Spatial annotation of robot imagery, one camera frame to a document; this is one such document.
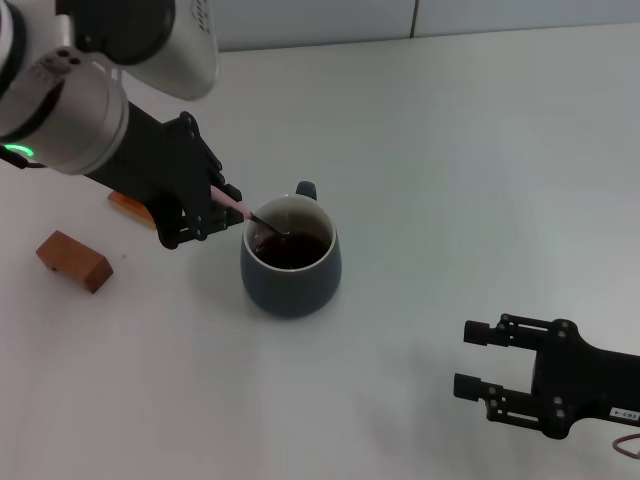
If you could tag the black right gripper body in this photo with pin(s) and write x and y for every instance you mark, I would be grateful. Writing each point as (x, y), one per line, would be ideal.
(575, 385)

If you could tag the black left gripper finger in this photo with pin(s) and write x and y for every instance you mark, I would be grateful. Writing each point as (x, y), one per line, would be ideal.
(225, 218)
(234, 192)

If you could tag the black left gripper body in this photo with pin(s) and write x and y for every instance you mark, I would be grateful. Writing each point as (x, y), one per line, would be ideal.
(170, 170)

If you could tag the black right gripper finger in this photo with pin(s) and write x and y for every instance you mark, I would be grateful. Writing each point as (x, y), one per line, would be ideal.
(479, 332)
(467, 385)

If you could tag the grey ceramic cup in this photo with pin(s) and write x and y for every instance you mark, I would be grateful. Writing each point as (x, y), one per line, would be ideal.
(290, 295)

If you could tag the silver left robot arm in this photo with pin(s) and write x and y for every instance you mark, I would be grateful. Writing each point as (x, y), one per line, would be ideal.
(75, 115)

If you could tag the grooved orange wooden block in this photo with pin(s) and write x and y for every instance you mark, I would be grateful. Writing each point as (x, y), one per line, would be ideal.
(127, 206)

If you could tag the dark coffee liquid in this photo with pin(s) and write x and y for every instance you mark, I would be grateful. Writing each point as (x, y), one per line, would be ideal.
(295, 252)

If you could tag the plain brown wooden block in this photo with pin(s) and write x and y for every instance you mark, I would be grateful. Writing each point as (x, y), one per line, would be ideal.
(75, 260)

